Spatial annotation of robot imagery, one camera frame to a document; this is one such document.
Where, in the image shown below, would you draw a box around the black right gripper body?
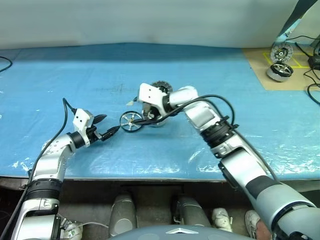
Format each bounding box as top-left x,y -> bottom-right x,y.
143,103 -> 162,122

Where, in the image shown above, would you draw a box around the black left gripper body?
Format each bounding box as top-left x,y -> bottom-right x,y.
86,126 -> 105,144

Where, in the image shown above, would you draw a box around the motor housing with copper stator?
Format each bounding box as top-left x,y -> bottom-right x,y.
142,103 -> 169,128

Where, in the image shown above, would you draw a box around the spoked silver rotor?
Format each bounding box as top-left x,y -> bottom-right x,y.
119,111 -> 144,134

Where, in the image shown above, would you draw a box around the finned round motor lid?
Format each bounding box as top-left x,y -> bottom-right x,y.
151,80 -> 174,97

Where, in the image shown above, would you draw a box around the spare spoked motor rotor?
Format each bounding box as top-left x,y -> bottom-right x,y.
266,62 -> 294,83

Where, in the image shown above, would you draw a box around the spare finned motor lid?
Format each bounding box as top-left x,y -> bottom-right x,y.
270,42 -> 294,62

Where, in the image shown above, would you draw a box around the blue plastic table cover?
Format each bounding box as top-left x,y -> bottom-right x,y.
0,42 -> 320,181

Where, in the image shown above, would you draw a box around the dark rounded robot leg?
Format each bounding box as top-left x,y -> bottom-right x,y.
171,196 -> 213,228
109,192 -> 138,237

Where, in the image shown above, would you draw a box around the brown cardboard sheet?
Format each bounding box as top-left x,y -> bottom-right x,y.
241,46 -> 320,91

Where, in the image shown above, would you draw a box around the grey robot torso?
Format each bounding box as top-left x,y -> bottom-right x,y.
104,223 -> 258,240

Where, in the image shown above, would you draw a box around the black power adapter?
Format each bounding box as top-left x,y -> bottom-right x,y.
308,56 -> 320,70

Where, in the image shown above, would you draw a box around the grey board stand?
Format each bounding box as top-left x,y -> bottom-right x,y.
274,0 -> 320,46

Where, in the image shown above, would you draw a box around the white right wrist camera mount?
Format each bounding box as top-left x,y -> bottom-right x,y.
138,83 -> 169,118

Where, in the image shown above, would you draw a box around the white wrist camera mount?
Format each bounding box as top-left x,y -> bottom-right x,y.
138,83 -> 169,118
72,108 -> 95,147

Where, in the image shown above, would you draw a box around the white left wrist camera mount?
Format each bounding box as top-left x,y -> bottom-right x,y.
72,108 -> 95,147

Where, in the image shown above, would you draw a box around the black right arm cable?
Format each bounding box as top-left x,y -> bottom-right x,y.
159,94 -> 278,181

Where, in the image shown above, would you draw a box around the thin black cable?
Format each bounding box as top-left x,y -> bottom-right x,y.
0,56 -> 13,73

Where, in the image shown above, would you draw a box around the black power cable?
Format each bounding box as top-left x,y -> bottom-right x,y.
284,34 -> 320,105

